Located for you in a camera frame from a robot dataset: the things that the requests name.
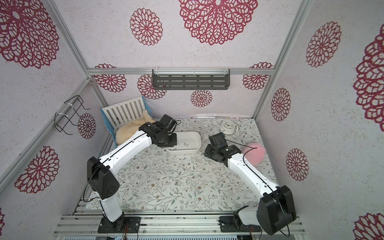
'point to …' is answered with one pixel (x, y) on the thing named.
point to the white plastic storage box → (188, 142)
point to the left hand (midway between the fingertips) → (173, 143)
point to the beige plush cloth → (126, 130)
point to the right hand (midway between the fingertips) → (210, 153)
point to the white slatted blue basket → (117, 114)
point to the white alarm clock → (229, 127)
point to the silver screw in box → (184, 144)
